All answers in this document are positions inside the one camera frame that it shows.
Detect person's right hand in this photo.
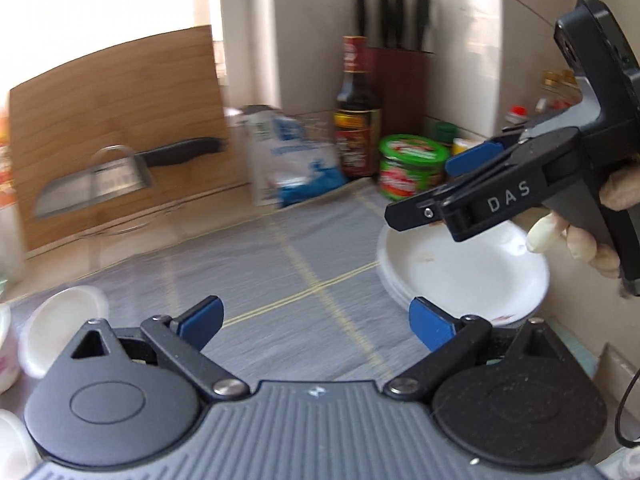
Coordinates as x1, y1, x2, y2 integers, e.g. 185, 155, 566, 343
525, 165, 640, 278

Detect white blue salt bag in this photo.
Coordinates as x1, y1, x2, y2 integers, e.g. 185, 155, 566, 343
239, 104, 351, 209

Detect large orange oil bottle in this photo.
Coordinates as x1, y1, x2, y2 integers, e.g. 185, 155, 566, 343
0, 105, 16, 211

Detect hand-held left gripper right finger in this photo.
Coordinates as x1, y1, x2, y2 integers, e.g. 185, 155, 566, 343
384, 297, 578, 403

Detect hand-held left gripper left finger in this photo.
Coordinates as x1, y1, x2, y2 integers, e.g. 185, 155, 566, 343
70, 296, 250, 403

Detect green lid sauce jar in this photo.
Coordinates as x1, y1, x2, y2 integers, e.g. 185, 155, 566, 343
377, 133, 451, 204

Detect yellow cap spice jar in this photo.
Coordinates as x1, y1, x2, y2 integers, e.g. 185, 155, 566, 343
451, 137, 483, 157

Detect bamboo cutting board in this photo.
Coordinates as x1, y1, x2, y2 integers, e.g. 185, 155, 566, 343
9, 25, 253, 256

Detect white fruit print plate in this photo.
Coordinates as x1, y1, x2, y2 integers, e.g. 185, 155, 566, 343
379, 265, 543, 330
385, 285, 536, 331
376, 219, 551, 328

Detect white plastic box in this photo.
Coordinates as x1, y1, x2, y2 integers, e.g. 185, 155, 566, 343
592, 342, 640, 441

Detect dark red knife block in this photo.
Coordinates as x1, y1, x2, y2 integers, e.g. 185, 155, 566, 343
365, 46, 435, 136

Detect clear bottle with red cap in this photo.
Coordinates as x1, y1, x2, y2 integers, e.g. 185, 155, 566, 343
502, 104, 531, 128

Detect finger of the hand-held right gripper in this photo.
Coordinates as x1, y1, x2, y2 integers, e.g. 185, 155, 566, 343
384, 127, 583, 233
444, 132, 526, 177

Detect grey green checked towel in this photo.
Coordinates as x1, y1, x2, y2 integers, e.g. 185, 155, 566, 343
7, 177, 598, 391

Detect black handled kitchen knife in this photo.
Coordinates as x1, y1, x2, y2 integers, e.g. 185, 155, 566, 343
31, 136, 224, 221

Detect black handled scissors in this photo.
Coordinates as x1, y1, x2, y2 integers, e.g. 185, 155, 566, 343
416, 0, 431, 53

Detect dark vinegar bottle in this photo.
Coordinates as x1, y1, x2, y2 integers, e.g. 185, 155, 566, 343
333, 35, 383, 181

